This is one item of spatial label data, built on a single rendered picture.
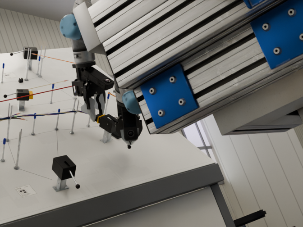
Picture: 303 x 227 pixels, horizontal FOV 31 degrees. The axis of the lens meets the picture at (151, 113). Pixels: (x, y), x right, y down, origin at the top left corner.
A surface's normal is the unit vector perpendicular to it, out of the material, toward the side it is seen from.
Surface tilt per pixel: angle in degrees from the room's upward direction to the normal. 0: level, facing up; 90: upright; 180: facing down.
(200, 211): 90
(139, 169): 53
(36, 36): 90
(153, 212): 90
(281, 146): 90
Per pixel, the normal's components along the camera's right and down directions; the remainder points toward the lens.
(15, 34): 0.78, -0.42
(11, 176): 0.20, -0.86
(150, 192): 0.52, -0.40
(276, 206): -0.52, -0.01
